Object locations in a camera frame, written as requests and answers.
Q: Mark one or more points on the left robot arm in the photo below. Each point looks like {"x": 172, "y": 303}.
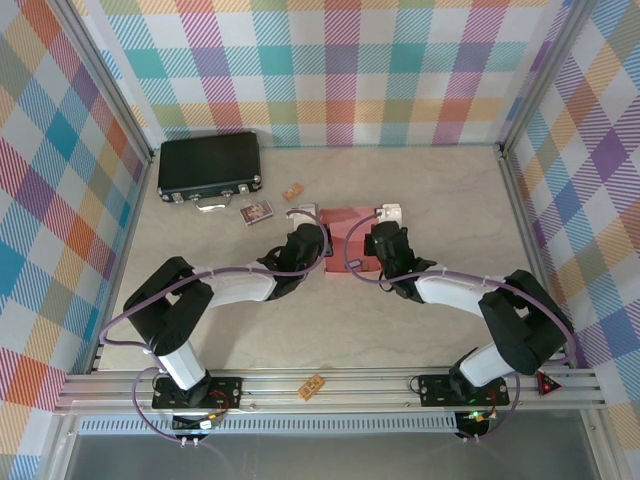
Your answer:
{"x": 165, "y": 310}

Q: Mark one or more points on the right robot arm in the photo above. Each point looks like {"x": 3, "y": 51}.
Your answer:
{"x": 520, "y": 320}

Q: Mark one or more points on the small orange box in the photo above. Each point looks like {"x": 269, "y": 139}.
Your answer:
{"x": 292, "y": 192}

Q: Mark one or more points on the purple card box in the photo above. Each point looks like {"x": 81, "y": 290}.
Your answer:
{"x": 256, "y": 213}

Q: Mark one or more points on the orange patterned box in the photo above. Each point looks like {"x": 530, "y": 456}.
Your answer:
{"x": 311, "y": 387}

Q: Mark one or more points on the black briefcase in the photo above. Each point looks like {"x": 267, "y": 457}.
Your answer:
{"x": 210, "y": 160}

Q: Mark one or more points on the black electronics board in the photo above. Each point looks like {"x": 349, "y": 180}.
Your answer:
{"x": 472, "y": 422}
{"x": 195, "y": 424}

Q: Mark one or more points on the grey metal panel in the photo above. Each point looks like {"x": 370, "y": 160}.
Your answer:
{"x": 325, "y": 457}

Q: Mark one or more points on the red triangular button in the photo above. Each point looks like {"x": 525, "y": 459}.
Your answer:
{"x": 548, "y": 385}

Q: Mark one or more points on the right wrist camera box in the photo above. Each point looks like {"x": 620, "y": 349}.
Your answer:
{"x": 390, "y": 211}

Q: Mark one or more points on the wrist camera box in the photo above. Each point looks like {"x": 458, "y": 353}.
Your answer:
{"x": 390, "y": 211}
{"x": 306, "y": 212}

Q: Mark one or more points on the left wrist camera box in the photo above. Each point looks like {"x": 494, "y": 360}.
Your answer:
{"x": 306, "y": 212}

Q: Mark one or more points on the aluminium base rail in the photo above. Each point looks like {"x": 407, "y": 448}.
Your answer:
{"x": 360, "y": 390}

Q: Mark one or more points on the aluminium side rail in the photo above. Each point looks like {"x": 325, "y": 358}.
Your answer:
{"x": 135, "y": 210}
{"x": 520, "y": 210}

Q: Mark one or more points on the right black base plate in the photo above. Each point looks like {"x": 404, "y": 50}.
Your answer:
{"x": 435, "y": 390}

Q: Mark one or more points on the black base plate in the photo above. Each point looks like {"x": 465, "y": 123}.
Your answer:
{"x": 435, "y": 390}
{"x": 227, "y": 390}

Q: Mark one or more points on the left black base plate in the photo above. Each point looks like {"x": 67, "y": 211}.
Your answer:
{"x": 227, "y": 390}

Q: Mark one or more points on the aluminium frame post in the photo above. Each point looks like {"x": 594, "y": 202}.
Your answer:
{"x": 550, "y": 70}
{"x": 100, "y": 75}

